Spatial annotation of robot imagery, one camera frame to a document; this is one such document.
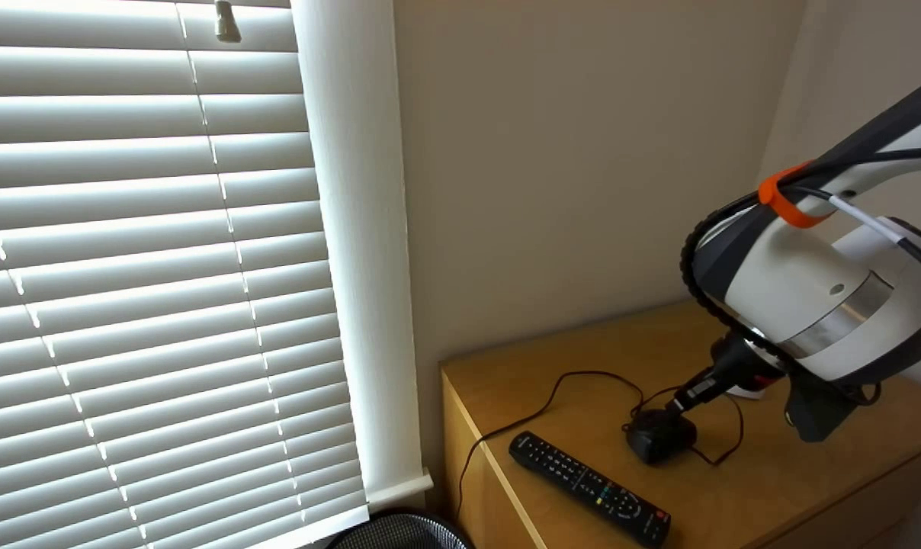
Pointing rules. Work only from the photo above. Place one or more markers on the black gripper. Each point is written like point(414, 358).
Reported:
point(740, 363)

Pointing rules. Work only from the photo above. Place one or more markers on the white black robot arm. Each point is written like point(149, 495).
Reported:
point(796, 285)

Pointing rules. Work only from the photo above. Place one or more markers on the black tv remote control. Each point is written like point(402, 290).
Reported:
point(586, 486)

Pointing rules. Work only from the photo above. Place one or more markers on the light wooden nightstand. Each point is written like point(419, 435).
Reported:
point(868, 476)

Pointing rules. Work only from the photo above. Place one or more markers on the black waste bin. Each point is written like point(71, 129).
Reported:
point(402, 533)

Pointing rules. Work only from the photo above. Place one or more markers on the white horizontal window blinds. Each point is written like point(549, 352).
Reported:
point(144, 294)

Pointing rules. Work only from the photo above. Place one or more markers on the dark wrist camera box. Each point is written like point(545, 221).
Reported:
point(826, 414)

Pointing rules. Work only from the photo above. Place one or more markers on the white window frame trim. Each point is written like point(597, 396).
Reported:
point(363, 255)

